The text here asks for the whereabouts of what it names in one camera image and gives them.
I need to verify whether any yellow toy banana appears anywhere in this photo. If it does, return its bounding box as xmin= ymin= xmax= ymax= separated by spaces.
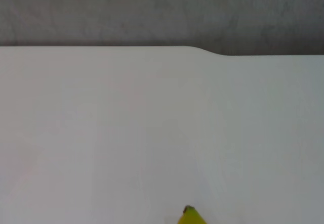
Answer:
xmin=177 ymin=205 xmax=207 ymax=224

